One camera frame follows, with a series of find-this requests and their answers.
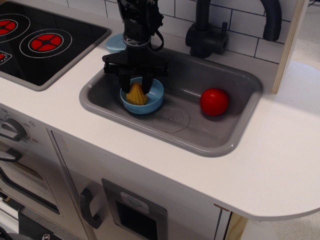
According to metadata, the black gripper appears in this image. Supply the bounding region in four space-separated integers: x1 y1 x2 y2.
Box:
102 46 170 95

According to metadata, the yellow toy corn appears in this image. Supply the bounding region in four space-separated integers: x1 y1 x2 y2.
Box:
126 82 148 106

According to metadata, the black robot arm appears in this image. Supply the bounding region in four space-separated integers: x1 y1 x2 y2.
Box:
102 0 169 95

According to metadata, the light blue bowl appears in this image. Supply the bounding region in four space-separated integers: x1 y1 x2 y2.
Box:
120 79 164 115

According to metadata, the grey toy sink basin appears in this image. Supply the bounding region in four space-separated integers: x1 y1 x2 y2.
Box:
79 48 263 158

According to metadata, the light blue plate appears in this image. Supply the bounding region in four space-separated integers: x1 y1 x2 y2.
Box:
105 33 126 52

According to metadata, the dark grey toy faucet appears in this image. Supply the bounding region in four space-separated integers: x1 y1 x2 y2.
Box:
185 0 282 59

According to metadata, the red toy tomato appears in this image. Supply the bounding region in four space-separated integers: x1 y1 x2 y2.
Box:
200 88 230 116

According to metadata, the black toy stovetop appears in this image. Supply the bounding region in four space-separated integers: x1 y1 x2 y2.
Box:
0 1 111 92

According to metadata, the grey oven knob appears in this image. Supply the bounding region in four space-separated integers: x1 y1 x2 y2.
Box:
0 118 27 142

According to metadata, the grey toy dispenser panel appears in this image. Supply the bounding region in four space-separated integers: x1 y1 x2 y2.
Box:
101 178 168 240

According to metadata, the white toy oven door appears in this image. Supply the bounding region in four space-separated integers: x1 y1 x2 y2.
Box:
0 143 77 240

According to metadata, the grey oven door handle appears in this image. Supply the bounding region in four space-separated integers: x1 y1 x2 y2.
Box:
0 148 22 162

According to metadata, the grey cabinet door handle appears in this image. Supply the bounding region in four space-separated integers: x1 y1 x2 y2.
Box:
79 188 102 229

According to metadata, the wooden side post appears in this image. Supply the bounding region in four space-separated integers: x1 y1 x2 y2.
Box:
271 0 309 94

